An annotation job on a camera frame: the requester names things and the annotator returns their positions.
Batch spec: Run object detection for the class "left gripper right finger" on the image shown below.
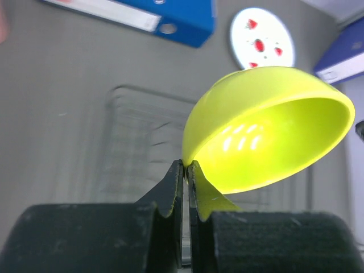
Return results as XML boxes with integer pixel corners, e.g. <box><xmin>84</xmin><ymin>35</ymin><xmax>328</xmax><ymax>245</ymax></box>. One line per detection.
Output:
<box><xmin>186</xmin><ymin>162</ymin><xmax>363</xmax><ymax>272</ymax></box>

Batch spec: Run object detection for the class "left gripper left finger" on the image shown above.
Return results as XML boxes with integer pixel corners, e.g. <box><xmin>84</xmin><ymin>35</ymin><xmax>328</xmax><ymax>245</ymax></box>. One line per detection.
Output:
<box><xmin>1</xmin><ymin>160</ymin><xmax>184</xmax><ymax>272</ymax></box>

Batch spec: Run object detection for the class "yellow-green bowl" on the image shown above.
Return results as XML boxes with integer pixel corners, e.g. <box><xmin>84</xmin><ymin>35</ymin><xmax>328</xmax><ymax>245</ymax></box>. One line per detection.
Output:
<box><xmin>181</xmin><ymin>67</ymin><xmax>355</xmax><ymax>194</ymax></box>

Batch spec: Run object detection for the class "white watermelon plate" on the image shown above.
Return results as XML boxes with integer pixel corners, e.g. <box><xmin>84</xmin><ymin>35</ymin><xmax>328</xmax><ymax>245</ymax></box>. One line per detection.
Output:
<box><xmin>230</xmin><ymin>7</ymin><xmax>296</xmax><ymax>70</ymax></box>

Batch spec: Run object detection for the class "pink plastic cup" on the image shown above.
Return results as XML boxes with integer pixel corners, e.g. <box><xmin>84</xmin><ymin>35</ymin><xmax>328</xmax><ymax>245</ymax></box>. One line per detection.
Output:
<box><xmin>0</xmin><ymin>4</ymin><xmax>9</xmax><ymax>43</ymax></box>

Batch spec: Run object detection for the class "purple standing binder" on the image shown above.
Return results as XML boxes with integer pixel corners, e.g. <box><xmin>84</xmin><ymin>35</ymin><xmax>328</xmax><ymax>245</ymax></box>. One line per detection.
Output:
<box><xmin>313</xmin><ymin>18</ymin><xmax>363</xmax><ymax>85</ymax></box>

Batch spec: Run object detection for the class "blue lying binder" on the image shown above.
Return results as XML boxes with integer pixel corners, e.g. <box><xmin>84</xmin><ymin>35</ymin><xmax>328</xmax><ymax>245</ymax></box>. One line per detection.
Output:
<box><xmin>46</xmin><ymin>0</ymin><xmax>217</xmax><ymax>48</ymax></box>

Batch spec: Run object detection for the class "black wire dish rack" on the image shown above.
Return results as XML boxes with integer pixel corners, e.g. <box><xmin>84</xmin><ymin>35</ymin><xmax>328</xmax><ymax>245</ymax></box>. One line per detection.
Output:
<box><xmin>53</xmin><ymin>85</ymin><xmax>313</xmax><ymax>265</ymax></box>

